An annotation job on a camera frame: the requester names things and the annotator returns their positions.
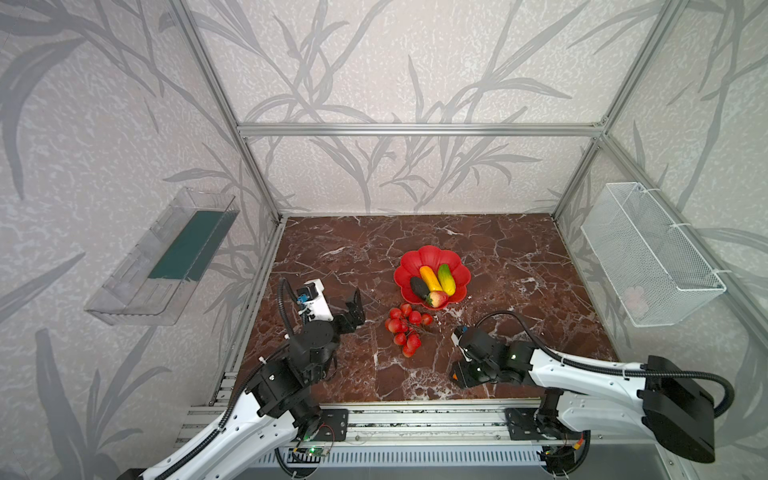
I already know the white wire mesh basket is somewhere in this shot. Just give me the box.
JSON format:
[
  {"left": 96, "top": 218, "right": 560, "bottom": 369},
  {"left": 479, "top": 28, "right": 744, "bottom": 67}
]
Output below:
[{"left": 581, "top": 182, "right": 727, "bottom": 328}]

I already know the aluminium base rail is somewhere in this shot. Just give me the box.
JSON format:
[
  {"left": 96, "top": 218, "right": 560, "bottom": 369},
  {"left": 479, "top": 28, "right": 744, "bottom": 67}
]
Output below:
[{"left": 173, "top": 400, "right": 679, "bottom": 448}]

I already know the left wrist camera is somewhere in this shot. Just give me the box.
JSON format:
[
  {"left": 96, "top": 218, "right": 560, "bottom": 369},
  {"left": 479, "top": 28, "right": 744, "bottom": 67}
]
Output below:
[{"left": 296, "top": 279, "right": 333, "bottom": 324}]

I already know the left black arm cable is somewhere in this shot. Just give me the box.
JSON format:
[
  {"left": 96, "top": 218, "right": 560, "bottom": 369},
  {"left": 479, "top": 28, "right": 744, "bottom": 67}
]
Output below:
[{"left": 152, "top": 277, "right": 301, "bottom": 480}]

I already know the dark fake avocado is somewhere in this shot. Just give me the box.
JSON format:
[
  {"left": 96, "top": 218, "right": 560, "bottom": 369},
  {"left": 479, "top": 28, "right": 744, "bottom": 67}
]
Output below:
[{"left": 410, "top": 276, "right": 431, "bottom": 300}]

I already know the green circuit board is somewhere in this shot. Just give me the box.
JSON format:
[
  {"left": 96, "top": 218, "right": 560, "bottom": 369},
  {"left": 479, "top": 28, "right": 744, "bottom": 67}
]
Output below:
[{"left": 289, "top": 445, "right": 332, "bottom": 464}]

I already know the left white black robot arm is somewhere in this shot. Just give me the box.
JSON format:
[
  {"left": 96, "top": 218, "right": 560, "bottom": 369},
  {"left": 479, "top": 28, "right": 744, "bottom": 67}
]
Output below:
[{"left": 121, "top": 280, "right": 366, "bottom": 479}]

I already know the red fake cherry tomato bunch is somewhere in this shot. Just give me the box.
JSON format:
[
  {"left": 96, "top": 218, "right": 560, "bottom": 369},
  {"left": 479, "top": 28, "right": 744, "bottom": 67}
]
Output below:
[{"left": 384, "top": 303, "right": 434, "bottom": 358}]

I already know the red flower-shaped fruit bowl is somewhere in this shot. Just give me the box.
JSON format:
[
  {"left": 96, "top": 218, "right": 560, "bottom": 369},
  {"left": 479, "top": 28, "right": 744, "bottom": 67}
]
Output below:
[{"left": 394, "top": 245, "right": 471, "bottom": 311}]

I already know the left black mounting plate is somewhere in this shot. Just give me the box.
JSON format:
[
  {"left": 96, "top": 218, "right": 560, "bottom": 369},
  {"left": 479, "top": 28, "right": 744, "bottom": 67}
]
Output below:
[{"left": 307, "top": 408, "right": 350, "bottom": 442}]

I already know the clear plastic wall bin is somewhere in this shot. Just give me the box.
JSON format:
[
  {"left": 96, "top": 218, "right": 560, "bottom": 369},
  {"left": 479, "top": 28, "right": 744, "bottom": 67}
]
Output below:
[{"left": 85, "top": 187, "right": 240, "bottom": 326}]

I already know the yellow fake squash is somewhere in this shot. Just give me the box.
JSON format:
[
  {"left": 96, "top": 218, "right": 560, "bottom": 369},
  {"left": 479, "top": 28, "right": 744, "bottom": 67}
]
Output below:
[{"left": 419, "top": 265, "right": 443, "bottom": 291}]

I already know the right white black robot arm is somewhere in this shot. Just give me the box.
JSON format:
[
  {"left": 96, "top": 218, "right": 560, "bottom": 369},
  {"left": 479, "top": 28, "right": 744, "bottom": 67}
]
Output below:
[{"left": 451, "top": 325, "right": 715, "bottom": 464}]

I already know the black mounting plate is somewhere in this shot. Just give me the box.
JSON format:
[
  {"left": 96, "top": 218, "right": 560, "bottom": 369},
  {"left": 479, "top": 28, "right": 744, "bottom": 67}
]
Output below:
[
  {"left": 504, "top": 408, "right": 582, "bottom": 443},
  {"left": 307, "top": 408, "right": 350, "bottom": 442}
]

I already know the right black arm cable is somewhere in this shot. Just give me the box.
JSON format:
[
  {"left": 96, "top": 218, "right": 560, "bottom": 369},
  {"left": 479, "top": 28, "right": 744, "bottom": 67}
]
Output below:
[{"left": 473, "top": 310, "right": 736, "bottom": 418}]

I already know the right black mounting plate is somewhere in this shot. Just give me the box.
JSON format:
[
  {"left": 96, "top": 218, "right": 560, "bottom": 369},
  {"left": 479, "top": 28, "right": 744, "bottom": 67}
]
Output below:
[{"left": 504, "top": 408, "right": 582, "bottom": 443}]

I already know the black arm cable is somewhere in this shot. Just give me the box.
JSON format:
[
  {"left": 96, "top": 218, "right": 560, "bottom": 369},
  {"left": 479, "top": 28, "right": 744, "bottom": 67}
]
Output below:
[
  {"left": 473, "top": 310, "right": 736, "bottom": 418},
  {"left": 152, "top": 277, "right": 301, "bottom": 480}
]

